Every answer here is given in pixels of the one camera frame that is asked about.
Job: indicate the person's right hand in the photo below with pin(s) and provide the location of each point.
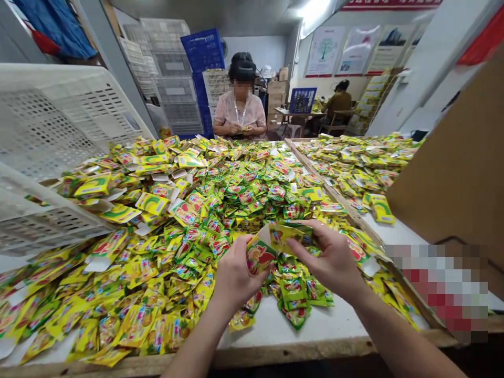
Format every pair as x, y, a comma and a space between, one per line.
334, 264

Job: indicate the person's left hand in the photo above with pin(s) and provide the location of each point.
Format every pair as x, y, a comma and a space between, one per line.
232, 275

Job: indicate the red green snack sachet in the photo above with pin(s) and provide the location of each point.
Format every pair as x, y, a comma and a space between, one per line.
260, 254

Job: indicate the small yellow carton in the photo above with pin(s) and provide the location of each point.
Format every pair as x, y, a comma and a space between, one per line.
284, 233

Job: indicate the pile of yellow green sachets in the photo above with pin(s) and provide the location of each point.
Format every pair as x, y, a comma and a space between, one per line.
169, 252

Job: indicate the heap of sachets and cartons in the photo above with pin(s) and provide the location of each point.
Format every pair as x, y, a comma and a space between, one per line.
360, 165

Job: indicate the wooden chair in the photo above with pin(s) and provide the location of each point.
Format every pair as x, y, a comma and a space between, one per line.
338, 120

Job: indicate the large brown cardboard box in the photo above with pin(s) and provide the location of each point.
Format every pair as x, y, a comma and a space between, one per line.
453, 177

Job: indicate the wooden table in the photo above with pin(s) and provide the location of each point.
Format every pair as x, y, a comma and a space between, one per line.
293, 114

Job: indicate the stack of yellow boxes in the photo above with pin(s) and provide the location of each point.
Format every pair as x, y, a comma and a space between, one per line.
372, 102

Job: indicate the blue crate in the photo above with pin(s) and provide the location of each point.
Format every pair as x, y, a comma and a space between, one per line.
302, 99

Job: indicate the stack of brown cartons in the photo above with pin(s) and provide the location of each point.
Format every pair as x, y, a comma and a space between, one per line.
276, 96

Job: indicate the white crate with yellow packets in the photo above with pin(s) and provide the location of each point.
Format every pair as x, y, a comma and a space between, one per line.
214, 84

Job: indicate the stack of white crates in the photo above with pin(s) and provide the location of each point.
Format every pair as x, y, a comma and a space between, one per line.
169, 78

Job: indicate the poster with green tree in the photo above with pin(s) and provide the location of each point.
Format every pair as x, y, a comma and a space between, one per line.
325, 51

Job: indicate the white poster with red mark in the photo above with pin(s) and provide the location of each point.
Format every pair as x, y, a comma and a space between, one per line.
356, 51

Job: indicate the white plastic crate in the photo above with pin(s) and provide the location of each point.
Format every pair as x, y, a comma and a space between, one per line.
51, 153

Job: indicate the poster with building photo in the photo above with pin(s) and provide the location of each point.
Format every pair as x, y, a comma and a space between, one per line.
388, 49

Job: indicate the stack of blue crates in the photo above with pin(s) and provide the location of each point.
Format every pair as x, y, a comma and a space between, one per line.
202, 49

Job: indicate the red banner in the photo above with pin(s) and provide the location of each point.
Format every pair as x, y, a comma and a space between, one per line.
390, 4

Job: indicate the red flag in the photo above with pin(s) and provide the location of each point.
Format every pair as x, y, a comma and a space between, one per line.
484, 39

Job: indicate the blue cloth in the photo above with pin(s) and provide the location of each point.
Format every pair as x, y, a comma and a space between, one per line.
55, 23

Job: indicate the wooden tray frame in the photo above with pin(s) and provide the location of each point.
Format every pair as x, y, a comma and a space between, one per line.
342, 204

